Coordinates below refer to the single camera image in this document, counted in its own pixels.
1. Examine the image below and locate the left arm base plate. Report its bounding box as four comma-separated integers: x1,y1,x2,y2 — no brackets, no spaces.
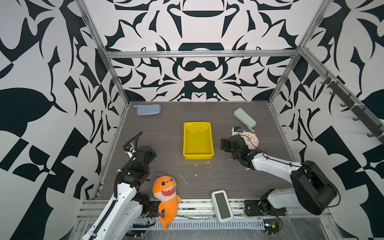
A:
133,199,161,218

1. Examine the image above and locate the aluminium front rail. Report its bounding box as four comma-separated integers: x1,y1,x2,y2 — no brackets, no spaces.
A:
70,197,334,232

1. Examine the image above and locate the white framed tablet device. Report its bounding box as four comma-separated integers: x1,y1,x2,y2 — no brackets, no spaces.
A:
211,190,234,224

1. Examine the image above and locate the orange shark plush toy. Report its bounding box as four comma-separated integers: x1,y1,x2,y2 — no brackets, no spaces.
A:
153,173,182,232

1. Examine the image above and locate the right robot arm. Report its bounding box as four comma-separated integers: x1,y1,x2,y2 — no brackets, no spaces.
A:
220,135,340,216

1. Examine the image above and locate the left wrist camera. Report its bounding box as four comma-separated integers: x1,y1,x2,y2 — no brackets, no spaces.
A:
124,143,134,152

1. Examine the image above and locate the pink round clock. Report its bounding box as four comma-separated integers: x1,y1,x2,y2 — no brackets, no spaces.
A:
240,132,259,150

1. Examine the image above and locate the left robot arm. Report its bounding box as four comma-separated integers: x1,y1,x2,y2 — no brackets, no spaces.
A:
81,146,157,240

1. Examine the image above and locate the yellow plastic bin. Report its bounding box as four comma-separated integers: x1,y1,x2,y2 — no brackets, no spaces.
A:
183,122,214,160

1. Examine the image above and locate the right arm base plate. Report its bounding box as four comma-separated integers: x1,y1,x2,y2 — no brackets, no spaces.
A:
244,200,287,217

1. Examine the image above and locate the green pencil case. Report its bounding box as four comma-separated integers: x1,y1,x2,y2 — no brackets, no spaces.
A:
234,108,257,129

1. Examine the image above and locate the black wall hook rail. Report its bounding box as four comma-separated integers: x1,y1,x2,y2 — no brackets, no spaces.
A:
322,71,384,145

